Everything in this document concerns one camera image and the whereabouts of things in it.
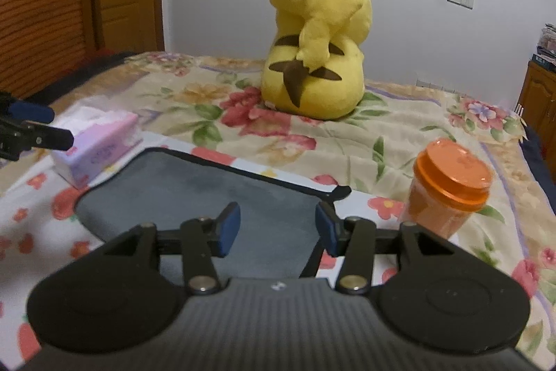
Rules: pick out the stack of books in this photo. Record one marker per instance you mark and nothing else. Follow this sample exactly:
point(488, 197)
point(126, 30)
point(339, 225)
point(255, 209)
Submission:
point(548, 45)

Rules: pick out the floral bed sheet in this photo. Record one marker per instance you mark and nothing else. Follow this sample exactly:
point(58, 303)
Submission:
point(378, 145)

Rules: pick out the wooden louvered wardrobe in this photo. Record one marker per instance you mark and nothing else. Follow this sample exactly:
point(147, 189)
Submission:
point(43, 6)

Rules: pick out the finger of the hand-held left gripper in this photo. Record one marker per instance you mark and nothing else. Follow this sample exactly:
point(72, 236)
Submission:
point(30, 111)
point(47, 138)

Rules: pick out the pink and purple tissue pack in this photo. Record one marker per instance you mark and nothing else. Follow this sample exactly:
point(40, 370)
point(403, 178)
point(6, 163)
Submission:
point(97, 145)

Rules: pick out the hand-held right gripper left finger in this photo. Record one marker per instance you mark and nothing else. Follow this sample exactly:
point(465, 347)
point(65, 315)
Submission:
point(229, 229)

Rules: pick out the wooden cabinet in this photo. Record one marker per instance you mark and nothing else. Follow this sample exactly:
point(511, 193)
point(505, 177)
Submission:
point(541, 114)

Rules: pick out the yellow plush toy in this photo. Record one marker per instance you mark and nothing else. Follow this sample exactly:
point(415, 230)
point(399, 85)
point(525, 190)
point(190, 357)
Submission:
point(319, 49)

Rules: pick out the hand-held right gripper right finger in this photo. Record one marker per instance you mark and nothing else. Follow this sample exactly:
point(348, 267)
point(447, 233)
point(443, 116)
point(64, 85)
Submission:
point(326, 229)

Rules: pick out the grey towel with black edge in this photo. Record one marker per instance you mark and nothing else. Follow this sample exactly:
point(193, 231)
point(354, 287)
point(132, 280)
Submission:
point(260, 201)

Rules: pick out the orange plastic jar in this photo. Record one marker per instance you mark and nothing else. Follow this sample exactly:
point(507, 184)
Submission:
point(447, 188)

